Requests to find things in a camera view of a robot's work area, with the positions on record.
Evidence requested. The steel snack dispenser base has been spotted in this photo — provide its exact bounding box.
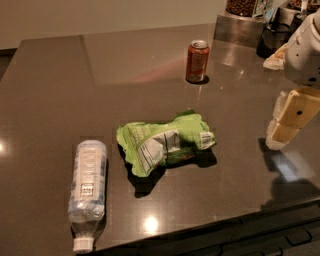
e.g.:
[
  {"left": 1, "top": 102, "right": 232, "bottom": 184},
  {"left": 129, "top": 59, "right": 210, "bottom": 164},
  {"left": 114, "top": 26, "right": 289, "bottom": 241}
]
[{"left": 213, "top": 12, "right": 264, "bottom": 48}]

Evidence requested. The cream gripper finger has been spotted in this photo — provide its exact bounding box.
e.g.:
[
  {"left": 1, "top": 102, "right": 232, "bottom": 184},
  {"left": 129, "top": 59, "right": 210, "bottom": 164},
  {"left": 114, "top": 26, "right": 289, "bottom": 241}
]
[
  {"left": 266, "top": 120, "right": 300, "bottom": 150},
  {"left": 273, "top": 91, "right": 288, "bottom": 120}
]

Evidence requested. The clear plastic water bottle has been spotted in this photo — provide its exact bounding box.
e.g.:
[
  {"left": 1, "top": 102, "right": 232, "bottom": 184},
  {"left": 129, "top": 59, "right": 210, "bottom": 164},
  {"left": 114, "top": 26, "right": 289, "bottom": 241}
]
[{"left": 68, "top": 140, "right": 107, "bottom": 254}]

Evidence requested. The black mesh cup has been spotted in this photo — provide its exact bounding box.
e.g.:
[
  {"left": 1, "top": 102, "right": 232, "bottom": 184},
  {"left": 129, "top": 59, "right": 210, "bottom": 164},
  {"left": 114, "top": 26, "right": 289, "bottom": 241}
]
[{"left": 256, "top": 22, "right": 291, "bottom": 58}]

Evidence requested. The red coke can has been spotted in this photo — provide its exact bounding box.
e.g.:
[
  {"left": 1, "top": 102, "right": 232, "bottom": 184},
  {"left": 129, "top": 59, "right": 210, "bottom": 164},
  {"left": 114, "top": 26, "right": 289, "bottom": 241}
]
[{"left": 185, "top": 40, "right": 210, "bottom": 83}]

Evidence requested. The white napkin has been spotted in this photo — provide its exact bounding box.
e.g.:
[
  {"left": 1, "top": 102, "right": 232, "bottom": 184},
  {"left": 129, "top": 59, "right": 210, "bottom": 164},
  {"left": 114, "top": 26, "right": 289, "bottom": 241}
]
[{"left": 263, "top": 44, "right": 287, "bottom": 70}]

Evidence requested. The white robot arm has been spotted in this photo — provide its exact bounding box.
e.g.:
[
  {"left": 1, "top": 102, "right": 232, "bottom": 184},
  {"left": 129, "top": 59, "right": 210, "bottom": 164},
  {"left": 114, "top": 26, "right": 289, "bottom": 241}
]
[{"left": 266, "top": 10, "right": 320, "bottom": 150}]

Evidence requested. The green chip bag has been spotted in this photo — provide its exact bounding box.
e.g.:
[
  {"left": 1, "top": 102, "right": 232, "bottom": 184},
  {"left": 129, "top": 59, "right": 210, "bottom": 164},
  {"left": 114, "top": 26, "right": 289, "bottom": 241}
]
[{"left": 117, "top": 110, "right": 216, "bottom": 177}]

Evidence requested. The snack jar with nuts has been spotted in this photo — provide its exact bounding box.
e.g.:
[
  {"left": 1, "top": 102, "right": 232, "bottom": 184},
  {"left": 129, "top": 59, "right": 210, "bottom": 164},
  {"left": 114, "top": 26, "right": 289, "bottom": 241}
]
[{"left": 226, "top": 0, "right": 256, "bottom": 17}]

